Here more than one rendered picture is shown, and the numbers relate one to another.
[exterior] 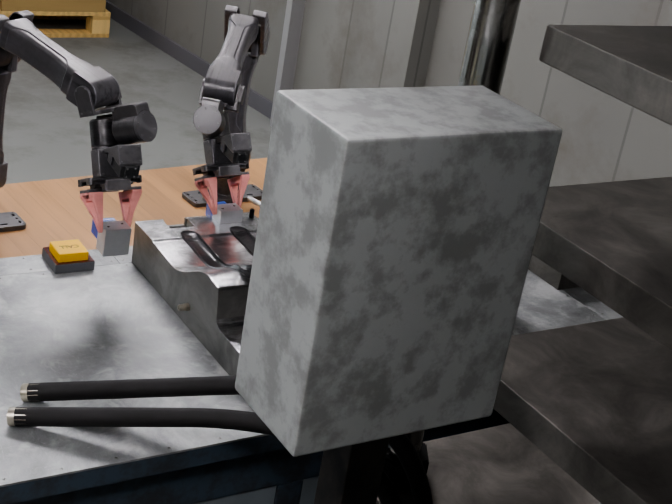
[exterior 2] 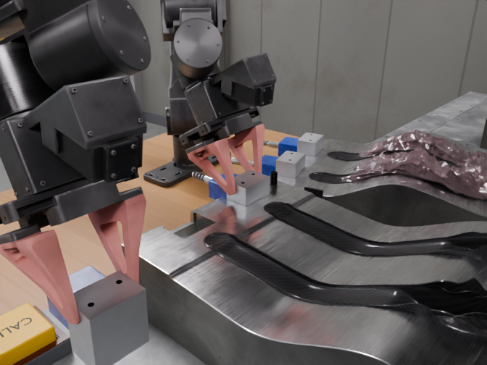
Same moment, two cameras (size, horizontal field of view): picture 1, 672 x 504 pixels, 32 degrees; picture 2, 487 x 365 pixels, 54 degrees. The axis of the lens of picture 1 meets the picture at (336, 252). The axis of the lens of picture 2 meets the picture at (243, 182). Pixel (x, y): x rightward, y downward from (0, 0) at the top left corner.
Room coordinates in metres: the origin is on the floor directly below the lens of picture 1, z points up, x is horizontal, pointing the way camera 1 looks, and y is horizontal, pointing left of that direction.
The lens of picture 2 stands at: (1.66, 0.37, 1.19)
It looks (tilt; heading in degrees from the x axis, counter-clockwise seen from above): 25 degrees down; 347
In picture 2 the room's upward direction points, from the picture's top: straight up
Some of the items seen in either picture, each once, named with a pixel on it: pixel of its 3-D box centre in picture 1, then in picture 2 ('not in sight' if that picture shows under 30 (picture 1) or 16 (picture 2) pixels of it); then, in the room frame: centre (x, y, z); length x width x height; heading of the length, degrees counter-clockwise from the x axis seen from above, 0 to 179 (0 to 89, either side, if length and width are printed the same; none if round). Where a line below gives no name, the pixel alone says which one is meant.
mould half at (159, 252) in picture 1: (248, 281); (369, 300); (2.02, 0.15, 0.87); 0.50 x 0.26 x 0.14; 35
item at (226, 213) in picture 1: (217, 209); (223, 185); (2.27, 0.26, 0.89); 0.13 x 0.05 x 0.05; 35
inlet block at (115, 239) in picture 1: (104, 226); (76, 292); (2.01, 0.43, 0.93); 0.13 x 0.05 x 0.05; 35
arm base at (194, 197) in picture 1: (226, 181); (188, 149); (2.57, 0.28, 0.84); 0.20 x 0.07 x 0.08; 130
